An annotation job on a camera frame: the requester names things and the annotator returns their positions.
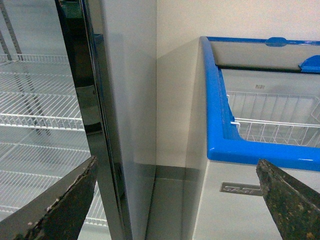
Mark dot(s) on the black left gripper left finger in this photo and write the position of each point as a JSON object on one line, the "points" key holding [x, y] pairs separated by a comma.
{"points": [[59, 212]]}

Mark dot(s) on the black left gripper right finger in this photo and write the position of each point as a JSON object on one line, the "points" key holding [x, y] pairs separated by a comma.
{"points": [[294, 206]]}

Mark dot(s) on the white wire fridge shelf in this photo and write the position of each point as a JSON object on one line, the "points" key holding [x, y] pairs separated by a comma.
{"points": [[40, 111], [35, 64], [26, 171]]}

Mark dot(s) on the glass sliding freezer lid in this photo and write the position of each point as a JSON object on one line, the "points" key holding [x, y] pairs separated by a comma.
{"points": [[301, 58]]}

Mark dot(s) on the upright glass door fridge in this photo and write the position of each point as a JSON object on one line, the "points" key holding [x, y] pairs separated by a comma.
{"points": [[111, 47]]}

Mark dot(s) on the white chest freezer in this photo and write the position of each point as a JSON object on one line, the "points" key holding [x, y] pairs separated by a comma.
{"points": [[216, 152]]}

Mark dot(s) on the white wire freezer basket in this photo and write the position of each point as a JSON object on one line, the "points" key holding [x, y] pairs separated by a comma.
{"points": [[277, 118]]}

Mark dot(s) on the silver SAST logo plate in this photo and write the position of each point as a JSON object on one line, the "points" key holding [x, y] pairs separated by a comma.
{"points": [[241, 188]]}

